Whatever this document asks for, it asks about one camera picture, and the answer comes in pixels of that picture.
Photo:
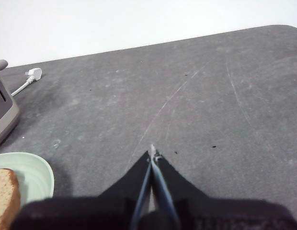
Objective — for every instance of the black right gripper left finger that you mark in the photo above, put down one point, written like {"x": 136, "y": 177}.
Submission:
{"x": 91, "y": 213}

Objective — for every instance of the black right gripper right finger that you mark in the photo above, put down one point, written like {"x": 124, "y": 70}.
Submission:
{"x": 222, "y": 215}

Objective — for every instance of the pale green round plate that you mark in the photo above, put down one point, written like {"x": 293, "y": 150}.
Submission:
{"x": 36, "y": 175}

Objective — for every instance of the square toast bread slice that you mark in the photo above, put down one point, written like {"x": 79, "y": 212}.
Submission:
{"x": 6, "y": 191}

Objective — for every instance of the cream steel two-slot toaster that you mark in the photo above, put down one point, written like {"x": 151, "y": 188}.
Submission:
{"x": 4, "y": 115}

